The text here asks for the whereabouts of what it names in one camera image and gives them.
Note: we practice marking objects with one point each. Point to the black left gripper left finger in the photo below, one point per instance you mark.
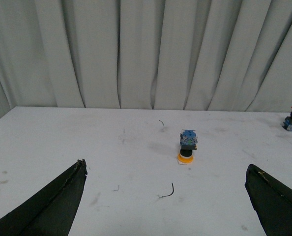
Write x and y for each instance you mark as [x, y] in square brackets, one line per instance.
[51, 211]

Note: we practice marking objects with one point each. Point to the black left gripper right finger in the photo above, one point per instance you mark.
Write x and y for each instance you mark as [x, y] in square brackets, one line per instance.
[271, 200]

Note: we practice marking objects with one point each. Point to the yellow push button switch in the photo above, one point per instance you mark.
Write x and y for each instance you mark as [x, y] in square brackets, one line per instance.
[188, 143]

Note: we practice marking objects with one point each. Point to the white pleated curtain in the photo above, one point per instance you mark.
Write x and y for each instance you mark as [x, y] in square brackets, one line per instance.
[205, 55]

